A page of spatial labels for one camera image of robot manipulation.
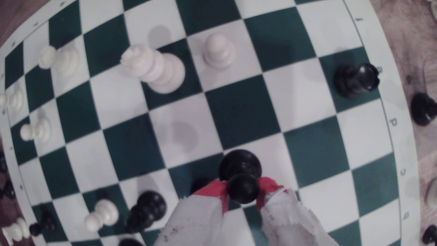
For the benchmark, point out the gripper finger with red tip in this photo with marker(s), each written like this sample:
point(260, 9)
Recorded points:
point(290, 225)
point(198, 222)

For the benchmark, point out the black chess pawn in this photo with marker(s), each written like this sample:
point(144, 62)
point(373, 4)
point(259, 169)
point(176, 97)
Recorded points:
point(46, 223)
point(430, 234)
point(8, 190)
point(240, 170)

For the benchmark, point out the black chess queen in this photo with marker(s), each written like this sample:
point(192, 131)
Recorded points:
point(130, 243)

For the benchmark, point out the white chess pawn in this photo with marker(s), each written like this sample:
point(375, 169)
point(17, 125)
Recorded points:
point(218, 51)
point(36, 129)
point(12, 100)
point(102, 214)

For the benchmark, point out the green white chess mat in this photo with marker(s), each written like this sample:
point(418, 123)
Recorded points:
point(239, 112)

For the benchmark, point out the white chess queen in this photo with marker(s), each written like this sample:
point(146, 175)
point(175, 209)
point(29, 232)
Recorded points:
point(157, 70)

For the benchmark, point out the white chess knight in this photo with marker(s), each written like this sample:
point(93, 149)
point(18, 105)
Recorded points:
point(15, 231)

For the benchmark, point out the white chess rook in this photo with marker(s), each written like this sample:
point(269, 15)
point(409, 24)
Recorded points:
point(59, 60)

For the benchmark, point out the black pawn d5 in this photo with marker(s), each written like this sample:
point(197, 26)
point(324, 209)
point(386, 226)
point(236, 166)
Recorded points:
point(148, 209)

